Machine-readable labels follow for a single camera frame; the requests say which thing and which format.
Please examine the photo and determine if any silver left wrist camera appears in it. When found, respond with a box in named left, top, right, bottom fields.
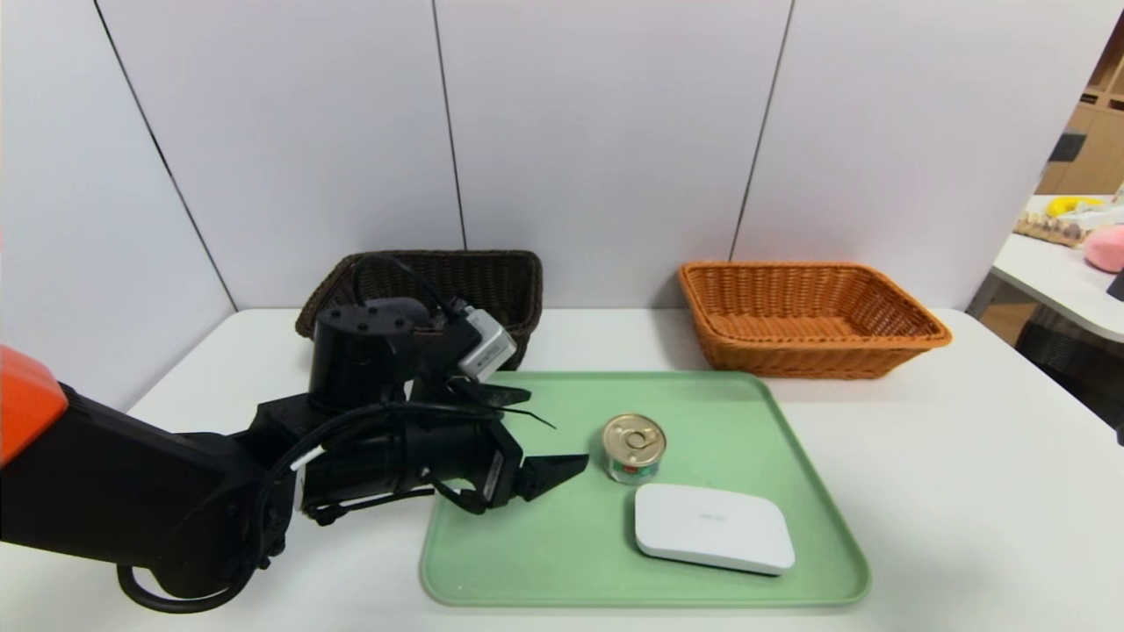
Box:
left=455, top=307, right=517, bottom=380

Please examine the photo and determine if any wooden shelf unit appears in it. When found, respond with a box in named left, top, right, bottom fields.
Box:
left=1036, top=18, right=1124, bottom=198

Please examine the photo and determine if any thin black cable tie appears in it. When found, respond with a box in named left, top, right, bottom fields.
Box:
left=474, top=402, right=557, bottom=430

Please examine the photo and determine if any pink plush toy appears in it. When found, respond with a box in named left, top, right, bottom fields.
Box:
left=1084, top=224, right=1124, bottom=273

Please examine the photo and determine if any light green plastic tray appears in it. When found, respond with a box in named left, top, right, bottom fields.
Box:
left=420, top=370, right=872, bottom=608

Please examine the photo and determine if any brown woven mat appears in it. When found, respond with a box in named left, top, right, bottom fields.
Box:
left=1014, top=213, right=1090, bottom=248

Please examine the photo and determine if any orange wicker basket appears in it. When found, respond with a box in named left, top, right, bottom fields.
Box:
left=678, top=261, right=953, bottom=380

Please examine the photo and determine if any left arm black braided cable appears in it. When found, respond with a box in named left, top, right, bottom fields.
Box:
left=117, top=562, right=264, bottom=614

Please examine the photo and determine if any white side table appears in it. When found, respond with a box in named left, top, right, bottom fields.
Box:
left=992, top=195, right=1124, bottom=343

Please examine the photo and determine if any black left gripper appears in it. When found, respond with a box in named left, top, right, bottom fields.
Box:
left=400, top=418, right=589, bottom=514

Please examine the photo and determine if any white rounded plastic box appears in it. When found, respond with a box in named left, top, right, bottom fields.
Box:
left=634, top=483, right=796, bottom=577

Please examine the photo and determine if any cat food tin can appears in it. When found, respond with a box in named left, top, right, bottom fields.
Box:
left=602, top=413, right=668, bottom=486

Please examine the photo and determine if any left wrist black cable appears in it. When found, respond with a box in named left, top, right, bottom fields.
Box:
left=263, top=255, right=493, bottom=528

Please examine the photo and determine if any dark brown wicker basket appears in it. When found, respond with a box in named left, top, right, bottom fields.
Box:
left=296, top=250, right=544, bottom=374

